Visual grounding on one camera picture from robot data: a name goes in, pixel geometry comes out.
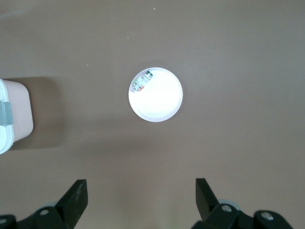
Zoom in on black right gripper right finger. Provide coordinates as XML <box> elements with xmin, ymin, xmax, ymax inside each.
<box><xmin>192</xmin><ymin>177</ymin><xmax>253</xmax><ymax>229</ymax></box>

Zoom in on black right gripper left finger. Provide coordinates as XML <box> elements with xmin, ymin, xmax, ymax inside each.
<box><xmin>18</xmin><ymin>179</ymin><xmax>89</xmax><ymax>229</ymax></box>

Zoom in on pink round plate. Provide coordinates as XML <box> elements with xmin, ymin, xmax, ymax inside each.
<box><xmin>128</xmin><ymin>67</ymin><xmax>183</xmax><ymax>123</ymax></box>

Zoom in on brown table mat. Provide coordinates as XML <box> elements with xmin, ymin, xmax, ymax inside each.
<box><xmin>0</xmin><ymin>0</ymin><xmax>305</xmax><ymax>229</ymax></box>

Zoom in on green white switch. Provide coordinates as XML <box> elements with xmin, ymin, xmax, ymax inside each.
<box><xmin>132</xmin><ymin>71</ymin><xmax>153</xmax><ymax>93</ymax></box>

